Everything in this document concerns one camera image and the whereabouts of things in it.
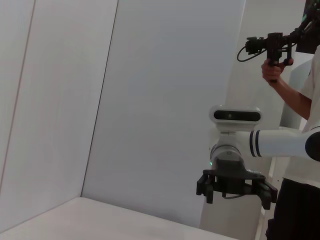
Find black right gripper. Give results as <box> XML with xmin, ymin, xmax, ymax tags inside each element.
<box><xmin>196</xmin><ymin>157</ymin><xmax>278</xmax><ymax>211</ymax></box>

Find person's bare forearm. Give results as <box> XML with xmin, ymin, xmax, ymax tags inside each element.
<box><xmin>271</xmin><ymin>74</ymin><xmax>313</xmax><ymax>121</ymax></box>

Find person's bare hand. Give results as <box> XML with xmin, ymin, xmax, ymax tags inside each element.
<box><xmin>261</xmin><ymin>58</ymin><xmax>295</xmax><ymax>84</ymax></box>

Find person's black trousers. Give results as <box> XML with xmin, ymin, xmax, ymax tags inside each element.
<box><xmin>264</xmin><ymin>177</ymin><xmax>320</xmax><ymax>240</ymax></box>

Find person in white shirt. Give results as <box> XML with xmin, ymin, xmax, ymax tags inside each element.
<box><xmin>282</xmin><ymin>46</ymin><xmax>320</xmax><ymax>190</ymax></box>

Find right gripper grey cable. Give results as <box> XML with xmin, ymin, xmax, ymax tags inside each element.
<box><xmin>221</xmin><ymin>191</ymin><xmax>254</xmax><ymax>200</ymax></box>

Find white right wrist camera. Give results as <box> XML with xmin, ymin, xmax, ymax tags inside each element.
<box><xmin>208</xmin><ymin>104</ymin><xmax>262</xmax><ymax>137</ymax></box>

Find black handheld camera rig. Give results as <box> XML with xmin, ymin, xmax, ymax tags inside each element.
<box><xmin>236</xmin><ymin>0</ymin><xmax>320</xmax><ymax>83</ymax></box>

